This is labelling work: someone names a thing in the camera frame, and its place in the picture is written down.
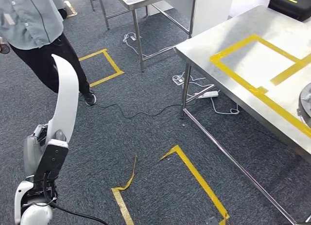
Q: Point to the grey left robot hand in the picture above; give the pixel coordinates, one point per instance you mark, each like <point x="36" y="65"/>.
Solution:
<point x="32" y="156"/>

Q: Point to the person's right hand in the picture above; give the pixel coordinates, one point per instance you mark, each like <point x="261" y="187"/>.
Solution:
<point x="3" y="41"/>

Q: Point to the black handheld controller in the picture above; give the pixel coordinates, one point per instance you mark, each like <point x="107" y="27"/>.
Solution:
<point x="4" y="50"/>

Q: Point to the white curved plastic part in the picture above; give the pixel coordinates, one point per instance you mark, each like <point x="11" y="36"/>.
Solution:
<point x="66" y="98"/>

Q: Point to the steel workbench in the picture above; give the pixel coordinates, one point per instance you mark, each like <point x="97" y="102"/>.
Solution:
<point x="243" y="40"/>

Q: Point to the person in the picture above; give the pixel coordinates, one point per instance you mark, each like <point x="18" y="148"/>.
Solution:
<point x="32" y="20"/>

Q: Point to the loose yellow tape strip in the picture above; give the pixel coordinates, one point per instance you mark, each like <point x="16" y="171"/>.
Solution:
<point x="121" y="204"/>

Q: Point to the yellow tape outline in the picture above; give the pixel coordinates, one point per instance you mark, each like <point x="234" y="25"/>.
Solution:
<point x="112" y="64"/>
<point x="199" y="180"/>

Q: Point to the white power strip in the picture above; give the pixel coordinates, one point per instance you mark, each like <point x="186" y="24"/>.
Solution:
<point x="206" y="94"/>

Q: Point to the yellow tape on steel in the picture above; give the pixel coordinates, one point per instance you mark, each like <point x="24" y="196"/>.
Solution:
<point x="233" y="74"/>

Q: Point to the white partition panel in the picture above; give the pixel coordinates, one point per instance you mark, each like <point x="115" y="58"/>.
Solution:
<point x="214" y="11"/>

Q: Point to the grey plastic hubcap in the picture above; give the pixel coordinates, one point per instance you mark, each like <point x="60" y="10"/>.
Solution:
<point x="306" y="104"/>

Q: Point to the black carry case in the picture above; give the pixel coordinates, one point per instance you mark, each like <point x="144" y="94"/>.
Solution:
<point x="291" y="8"/>

